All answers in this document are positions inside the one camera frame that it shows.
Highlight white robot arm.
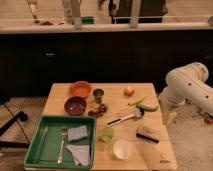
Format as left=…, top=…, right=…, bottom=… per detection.
left=158, top=62, right=213, bottom=125

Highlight orange bowl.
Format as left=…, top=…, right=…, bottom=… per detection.
left=69, top=81, right=91, bottom=98

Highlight dark purple bowl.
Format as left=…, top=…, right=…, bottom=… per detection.
left=64, top=96, right=87, bottom=116

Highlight green plastic cup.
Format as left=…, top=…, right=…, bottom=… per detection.
left=101, top=127, right=114, bottom=143

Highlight brown dried clump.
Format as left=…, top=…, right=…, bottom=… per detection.
left=88, top=104, right=108, bottom=118

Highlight small metal cup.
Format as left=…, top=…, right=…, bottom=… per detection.
left=93, top=88, right=104, bottom=104

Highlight grey folded cloth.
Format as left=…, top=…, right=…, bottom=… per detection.
left=66, top=145, right=90, bottom=166

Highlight silver fork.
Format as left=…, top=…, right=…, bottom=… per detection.
left=57, top=128, right=67, bottom=164

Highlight green plastic tray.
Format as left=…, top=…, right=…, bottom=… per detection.
left=24, top=115, right=96, bottom=170

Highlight silver knife in tray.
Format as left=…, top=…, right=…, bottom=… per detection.
left=38, top=127, right=48, bottom=150

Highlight black stand legs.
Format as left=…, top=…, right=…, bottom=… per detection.
left=0, top=89, right=31, bottom=149

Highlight black handled dish brush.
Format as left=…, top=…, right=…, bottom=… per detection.
left=107, top=109, right=144, bottom=126

